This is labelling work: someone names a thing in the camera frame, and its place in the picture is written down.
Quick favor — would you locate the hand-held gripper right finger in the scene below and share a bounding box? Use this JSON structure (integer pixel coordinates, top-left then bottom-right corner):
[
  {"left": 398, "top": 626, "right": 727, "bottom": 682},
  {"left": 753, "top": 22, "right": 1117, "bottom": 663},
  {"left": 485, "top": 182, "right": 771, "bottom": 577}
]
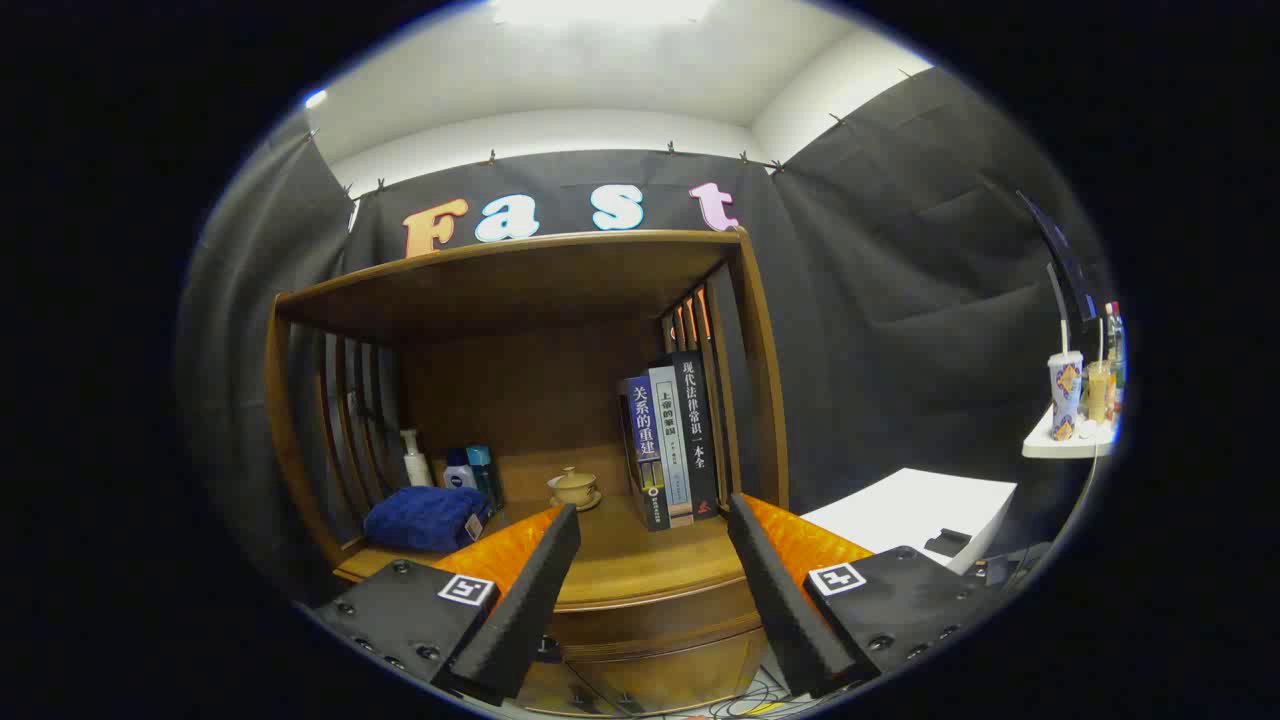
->
[{"left": 726, "top": 493, "right": 1011, "bottom": 699}]

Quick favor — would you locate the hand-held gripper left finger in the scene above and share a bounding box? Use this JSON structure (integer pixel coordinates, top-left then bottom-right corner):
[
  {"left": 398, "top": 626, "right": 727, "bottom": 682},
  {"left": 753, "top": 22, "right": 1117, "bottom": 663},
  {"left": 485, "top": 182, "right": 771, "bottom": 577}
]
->
[{"left": 310, "top": 503, "right": 582, "bottom": 707}]

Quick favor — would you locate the wooden drawer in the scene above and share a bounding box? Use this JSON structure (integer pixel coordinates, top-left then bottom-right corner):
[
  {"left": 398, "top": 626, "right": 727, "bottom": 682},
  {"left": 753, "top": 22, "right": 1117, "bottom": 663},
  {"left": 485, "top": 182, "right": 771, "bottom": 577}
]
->
[{"left": 545, "top": 578, "right": 769, "bottom": 663}]

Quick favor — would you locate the wooden countertop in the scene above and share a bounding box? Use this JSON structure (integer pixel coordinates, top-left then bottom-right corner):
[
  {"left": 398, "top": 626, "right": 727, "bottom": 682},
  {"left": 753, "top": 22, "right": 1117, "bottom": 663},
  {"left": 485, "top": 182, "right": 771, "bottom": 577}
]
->
[{"left": 335, "top": 455, "right": 761, "bottom": 611}]

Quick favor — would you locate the white cabinet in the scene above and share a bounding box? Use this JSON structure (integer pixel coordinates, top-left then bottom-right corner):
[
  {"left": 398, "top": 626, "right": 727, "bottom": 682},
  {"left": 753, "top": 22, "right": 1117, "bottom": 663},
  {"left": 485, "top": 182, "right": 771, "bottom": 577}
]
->
[{"left": 800, "top": 467, "right": 1019, "bottom": 576}]

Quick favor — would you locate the wooden cabinet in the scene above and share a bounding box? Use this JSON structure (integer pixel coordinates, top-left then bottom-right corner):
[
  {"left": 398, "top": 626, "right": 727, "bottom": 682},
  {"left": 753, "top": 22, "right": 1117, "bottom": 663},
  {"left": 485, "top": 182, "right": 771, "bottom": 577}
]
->
[{"left": 265, "top": 229, "right": 791, "bottom": 716}]

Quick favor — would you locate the beige lidded teacup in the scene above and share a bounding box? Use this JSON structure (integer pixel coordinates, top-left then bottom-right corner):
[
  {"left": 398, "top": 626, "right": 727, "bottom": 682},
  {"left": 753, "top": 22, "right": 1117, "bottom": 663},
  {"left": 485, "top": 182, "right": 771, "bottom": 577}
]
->
[{"left": 547, "top": 466, "right": 599, "bottom": 506}]

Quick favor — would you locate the blue folded towel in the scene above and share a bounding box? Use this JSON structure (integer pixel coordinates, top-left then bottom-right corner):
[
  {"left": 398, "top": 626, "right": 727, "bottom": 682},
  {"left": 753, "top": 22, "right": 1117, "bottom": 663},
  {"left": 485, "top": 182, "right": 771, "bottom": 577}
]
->
[{"left": 363, "top": 485, "right": 493, "bottom": 554}]

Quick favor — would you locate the teal blue bottle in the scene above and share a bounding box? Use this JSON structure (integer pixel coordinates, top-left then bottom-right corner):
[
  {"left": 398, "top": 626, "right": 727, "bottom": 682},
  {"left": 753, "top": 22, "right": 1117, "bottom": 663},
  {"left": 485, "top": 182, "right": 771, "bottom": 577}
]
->
[{"left": 466, "top": 444, "right": 504, "bottom": 513}]

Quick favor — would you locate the white pump bottle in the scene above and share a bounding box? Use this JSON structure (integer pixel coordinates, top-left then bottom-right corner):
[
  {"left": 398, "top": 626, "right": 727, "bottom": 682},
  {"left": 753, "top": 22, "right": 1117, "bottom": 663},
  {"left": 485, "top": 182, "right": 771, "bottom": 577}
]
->
[{"left": 400, "top": 429, "right": 434, "bottom": 489}]

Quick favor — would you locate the grey spine book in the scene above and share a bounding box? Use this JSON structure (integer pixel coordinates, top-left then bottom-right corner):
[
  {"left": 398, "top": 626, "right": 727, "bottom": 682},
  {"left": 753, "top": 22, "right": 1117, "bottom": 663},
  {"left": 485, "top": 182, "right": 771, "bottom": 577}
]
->
[{"left": 648, "top": 365, "right": 695, "bottom": 527}]

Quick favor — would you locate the black computer equipment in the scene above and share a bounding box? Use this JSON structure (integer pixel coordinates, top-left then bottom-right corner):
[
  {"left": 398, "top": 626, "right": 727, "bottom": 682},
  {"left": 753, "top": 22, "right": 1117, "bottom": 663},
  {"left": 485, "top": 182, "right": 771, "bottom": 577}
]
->
[{"left": 968, "top": 543, "right": 1053, "bottom": 593}]

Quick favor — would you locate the white shelf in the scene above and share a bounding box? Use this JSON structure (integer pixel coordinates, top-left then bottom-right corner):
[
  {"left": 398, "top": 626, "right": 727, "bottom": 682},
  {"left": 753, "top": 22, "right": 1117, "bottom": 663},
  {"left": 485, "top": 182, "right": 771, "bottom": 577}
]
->
[{"left": 1021, "top": 405, "right": 1119, "bottom": 460}]

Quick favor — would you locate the black backdrop cloth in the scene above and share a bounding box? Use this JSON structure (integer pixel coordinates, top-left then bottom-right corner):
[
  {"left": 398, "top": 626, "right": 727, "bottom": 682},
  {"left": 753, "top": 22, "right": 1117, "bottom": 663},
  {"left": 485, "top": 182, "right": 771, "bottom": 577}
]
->
[{"left": 178, "top": 68, "right": 1116, "bottom": 601}]

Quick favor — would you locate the patterned paper cup with straw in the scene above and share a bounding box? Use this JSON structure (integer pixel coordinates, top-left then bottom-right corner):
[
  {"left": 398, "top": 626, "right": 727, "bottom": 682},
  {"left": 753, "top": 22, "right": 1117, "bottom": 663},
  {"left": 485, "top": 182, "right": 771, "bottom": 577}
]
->
[{"left": 1047, "top": 320, "right": 1085, "bottom": 443}]

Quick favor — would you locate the dark monitor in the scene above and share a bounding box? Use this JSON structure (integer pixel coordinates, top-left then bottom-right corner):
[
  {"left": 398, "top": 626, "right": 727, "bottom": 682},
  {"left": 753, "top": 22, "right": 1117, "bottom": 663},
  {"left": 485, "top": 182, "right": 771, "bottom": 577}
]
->
[{"left": 1016, "top": 190, "right": 1099, "bottom": 336}]

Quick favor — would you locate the ceiling light panel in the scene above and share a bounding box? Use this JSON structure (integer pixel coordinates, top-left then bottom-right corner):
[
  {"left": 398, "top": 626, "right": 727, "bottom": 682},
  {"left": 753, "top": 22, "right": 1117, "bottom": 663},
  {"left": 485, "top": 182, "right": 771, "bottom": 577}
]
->
[{"left": 488, "top": 0, "right": 723, "bottom": 28}]

